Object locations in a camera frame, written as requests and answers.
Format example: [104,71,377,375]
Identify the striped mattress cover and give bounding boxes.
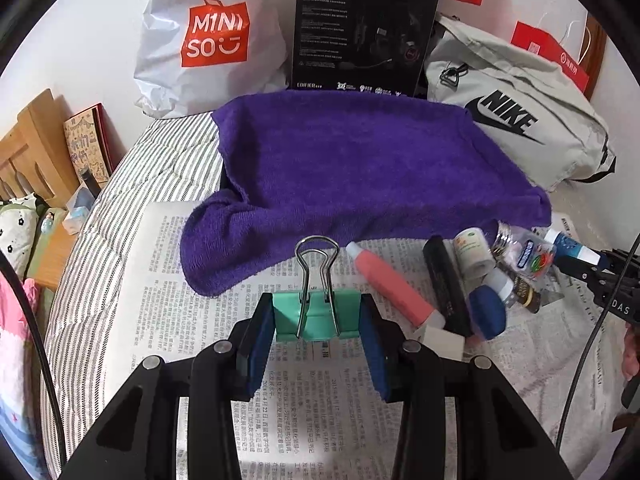
[39,109,626,480]

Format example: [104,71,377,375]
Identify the brown gold battery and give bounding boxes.
[499,264,541,313]

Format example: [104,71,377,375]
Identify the blue white glue bottle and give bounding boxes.
[544,228,601,266]

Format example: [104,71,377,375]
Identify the black Horizon case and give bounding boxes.
[422,235,473,338]

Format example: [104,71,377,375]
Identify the green binder clip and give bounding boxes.
[272,235,361,342]

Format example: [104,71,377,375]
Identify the white Miniso plastic bag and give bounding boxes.
[134,0,288,119]

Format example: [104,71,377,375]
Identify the newspaper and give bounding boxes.
[102,202,625,479]

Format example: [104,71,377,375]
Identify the blue cap vaseline jar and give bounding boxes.
[469,268,515,340]

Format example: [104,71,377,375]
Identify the black headset box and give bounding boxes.
[290,0,438,96]

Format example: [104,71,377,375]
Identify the purple towel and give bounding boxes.
[180,90,551,296]

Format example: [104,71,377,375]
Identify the panda pillow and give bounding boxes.
[0,200,39,278]

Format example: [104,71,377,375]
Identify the grey Nike waist bag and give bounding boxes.
[424,14,617,191]

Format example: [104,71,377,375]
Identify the pink utility knife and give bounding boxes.
[346,242,446,330]

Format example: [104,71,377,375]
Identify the clear sanitizer bottle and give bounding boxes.
[490,221,555,281]

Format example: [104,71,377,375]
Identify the wooden headboard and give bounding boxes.
[0,89,79,208]

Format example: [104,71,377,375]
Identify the patterned book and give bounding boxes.
[63,103,116,188]

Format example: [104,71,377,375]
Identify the red paper bag white handles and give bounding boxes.
[511,21,592,93]

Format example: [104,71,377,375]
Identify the white power adapter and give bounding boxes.
[413,325,465,362]

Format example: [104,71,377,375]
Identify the right hand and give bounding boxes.
[622,324,640,380]

